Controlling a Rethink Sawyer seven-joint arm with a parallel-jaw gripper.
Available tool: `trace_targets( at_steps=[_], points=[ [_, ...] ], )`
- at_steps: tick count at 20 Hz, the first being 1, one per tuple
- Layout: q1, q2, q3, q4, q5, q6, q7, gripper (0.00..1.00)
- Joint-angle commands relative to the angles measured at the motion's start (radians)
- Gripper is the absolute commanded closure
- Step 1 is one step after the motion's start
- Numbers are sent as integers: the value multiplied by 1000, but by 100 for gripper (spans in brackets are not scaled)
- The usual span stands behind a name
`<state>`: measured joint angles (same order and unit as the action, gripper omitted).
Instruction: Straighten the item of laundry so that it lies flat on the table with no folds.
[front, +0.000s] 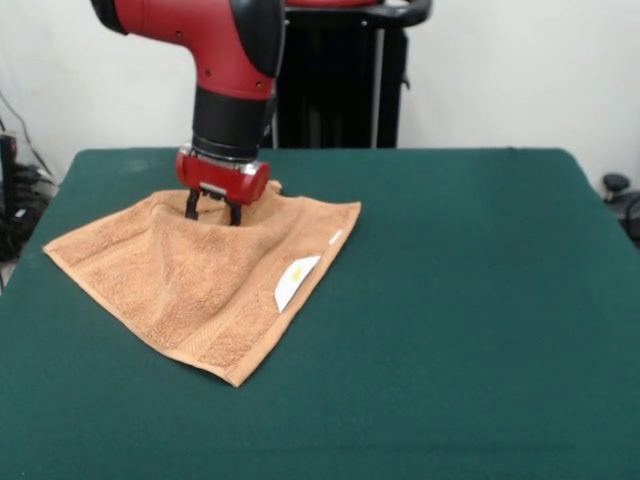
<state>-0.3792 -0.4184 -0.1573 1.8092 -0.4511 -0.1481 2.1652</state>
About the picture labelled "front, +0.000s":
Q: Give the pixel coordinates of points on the tan terry towel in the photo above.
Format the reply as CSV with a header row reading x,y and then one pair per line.
x,y
210,280

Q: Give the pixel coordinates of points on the red robot base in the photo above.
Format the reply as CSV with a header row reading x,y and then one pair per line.
x,y
335,2

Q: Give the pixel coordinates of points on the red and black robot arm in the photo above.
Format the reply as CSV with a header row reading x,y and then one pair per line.
x,y
220,75

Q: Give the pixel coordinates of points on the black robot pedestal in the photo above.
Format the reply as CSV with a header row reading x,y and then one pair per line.
x,y
350,100

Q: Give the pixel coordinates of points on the black box with red light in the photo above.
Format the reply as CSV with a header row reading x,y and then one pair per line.
x,y
7,170

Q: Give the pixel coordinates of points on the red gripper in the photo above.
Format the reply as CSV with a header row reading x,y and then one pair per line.
x,y
222,182

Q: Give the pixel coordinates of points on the dark green table cloth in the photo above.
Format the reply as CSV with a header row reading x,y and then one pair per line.
x,y
500,350

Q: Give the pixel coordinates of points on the black chair base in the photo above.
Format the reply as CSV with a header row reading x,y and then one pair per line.
x,y
616,182

